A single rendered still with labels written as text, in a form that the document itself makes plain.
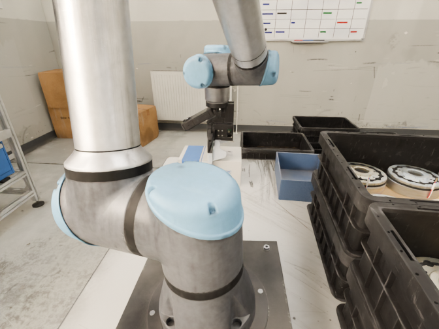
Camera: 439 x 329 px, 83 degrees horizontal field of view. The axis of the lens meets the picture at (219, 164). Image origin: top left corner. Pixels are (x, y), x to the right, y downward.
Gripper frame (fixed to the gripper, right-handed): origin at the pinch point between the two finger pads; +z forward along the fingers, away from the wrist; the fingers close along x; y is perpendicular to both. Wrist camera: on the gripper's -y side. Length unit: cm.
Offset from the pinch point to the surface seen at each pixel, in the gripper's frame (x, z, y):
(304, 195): -13.3, 4.0, 28.4
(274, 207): -17.0, 6.2, 19.7
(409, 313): -58, -12, 26
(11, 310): -10, 76, -94
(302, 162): 6.1, 2.8, 32.0
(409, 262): -56, -17, 26
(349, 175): -38.6, -16.8, 26.7
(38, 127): 191, 56, -224
